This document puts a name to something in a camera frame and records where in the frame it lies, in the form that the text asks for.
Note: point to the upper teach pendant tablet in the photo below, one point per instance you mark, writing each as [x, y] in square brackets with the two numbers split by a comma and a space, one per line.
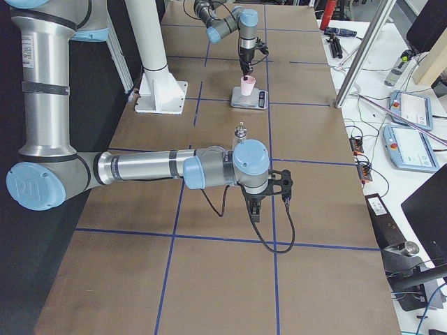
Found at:
[412, 107]

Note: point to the teach pendant tablet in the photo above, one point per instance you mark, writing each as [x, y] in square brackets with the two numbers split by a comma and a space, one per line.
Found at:
[409, 149]
[412, 107]

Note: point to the clear glass sauce bottle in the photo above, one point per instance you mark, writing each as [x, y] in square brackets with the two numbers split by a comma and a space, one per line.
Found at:
[240, 134]

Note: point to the black box with label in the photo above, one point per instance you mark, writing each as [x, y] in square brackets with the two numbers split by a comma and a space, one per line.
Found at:
[386, 230]

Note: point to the black computer monitor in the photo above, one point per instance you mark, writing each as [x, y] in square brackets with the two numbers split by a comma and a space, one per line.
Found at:
[425, 211]

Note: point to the red metal bottle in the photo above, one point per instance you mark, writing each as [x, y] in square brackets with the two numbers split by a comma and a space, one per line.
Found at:
[327, 14]

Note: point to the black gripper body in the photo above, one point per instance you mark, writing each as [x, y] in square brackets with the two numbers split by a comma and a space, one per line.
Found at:
[246, 56]
[255, 197]

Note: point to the black folded tripod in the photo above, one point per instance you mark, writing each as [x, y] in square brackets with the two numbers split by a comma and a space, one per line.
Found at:
[335, 46]

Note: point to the clear plastic water bottle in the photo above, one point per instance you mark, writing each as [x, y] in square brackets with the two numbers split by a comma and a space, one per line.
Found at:
[398, 68]

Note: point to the silver digital kitchen scale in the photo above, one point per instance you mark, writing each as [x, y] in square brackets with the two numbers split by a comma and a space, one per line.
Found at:
[257, 100]

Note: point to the aluminium frame post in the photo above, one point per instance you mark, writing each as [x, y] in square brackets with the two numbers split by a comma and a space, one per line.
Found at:
[370, 36]

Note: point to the lower teach pendant tablet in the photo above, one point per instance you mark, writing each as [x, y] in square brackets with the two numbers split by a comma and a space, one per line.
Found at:
[409, 149]

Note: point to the pink plastic cup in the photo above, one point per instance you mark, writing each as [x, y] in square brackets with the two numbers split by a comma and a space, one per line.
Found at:
[247, 84]

